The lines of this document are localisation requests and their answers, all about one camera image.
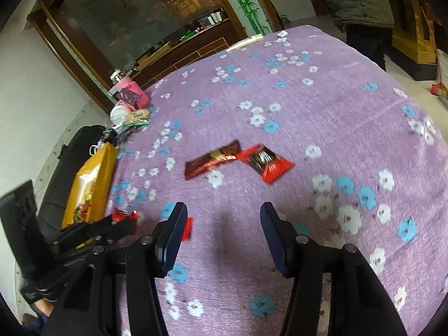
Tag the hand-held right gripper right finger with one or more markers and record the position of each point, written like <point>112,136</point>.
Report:
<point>276,241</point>

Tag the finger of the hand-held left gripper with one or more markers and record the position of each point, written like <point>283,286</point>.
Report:
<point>87,229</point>
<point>112,234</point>

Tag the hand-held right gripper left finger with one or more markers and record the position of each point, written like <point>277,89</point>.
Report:
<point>173,241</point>

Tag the small red black candy packet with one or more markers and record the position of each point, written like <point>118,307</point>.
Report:
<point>124,214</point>

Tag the cardboard box with yellow tape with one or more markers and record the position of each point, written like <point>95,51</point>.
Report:
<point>91,182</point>

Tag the dark red coffee sachet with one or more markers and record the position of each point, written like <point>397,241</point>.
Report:
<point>213,162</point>

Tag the green biscuit packet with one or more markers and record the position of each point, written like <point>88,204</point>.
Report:
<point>138,116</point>

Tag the wooden display cabinet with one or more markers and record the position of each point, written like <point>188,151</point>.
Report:
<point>196,47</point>

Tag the white tube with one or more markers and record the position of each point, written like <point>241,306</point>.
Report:
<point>245,43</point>

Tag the small white black object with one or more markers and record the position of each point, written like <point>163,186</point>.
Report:
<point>282,35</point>

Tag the red green wrapped parcel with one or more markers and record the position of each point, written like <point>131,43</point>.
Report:
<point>440,90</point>

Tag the bamboo painted pillar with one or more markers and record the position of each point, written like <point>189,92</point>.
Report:
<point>245,0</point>

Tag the golden framed cabinet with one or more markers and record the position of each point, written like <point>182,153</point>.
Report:
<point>413,24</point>

